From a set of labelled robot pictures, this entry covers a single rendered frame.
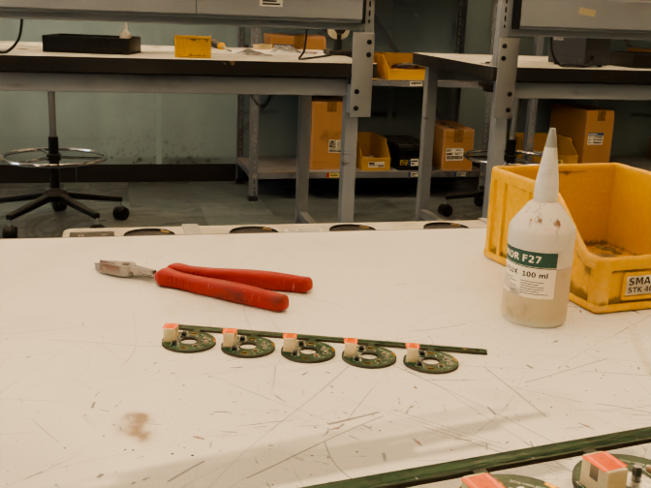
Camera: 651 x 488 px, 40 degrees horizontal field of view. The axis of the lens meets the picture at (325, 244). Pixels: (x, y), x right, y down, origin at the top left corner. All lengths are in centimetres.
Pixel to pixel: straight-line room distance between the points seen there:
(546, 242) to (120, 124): 418
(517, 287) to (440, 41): 442
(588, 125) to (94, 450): 455
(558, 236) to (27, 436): 26
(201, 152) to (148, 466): 432
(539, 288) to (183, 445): 21
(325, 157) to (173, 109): 83
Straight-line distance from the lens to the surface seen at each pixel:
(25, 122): 458
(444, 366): 40
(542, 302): 46
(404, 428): 34
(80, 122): 457
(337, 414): 35
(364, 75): 254
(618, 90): 293
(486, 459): 20
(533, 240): 45
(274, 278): 49
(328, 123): 427
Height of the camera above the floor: 90
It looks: 15 degrees down
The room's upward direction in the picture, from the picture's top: 2 degrees clockwise
